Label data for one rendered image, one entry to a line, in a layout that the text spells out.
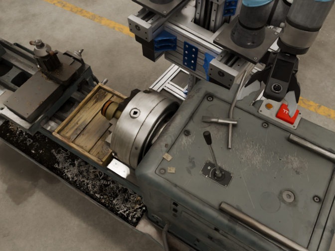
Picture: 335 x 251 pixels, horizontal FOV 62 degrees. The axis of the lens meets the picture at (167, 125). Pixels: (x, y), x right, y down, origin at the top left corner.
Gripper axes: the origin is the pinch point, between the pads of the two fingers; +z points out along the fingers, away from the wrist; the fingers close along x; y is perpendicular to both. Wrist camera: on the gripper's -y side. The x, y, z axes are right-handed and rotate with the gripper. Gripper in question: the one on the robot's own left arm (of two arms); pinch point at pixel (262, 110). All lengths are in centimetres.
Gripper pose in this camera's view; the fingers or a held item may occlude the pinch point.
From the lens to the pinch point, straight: 80.6
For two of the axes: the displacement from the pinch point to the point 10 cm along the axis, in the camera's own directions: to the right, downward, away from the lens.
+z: -1.0, 6.9, 7.2
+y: 3.6, -6.5, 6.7
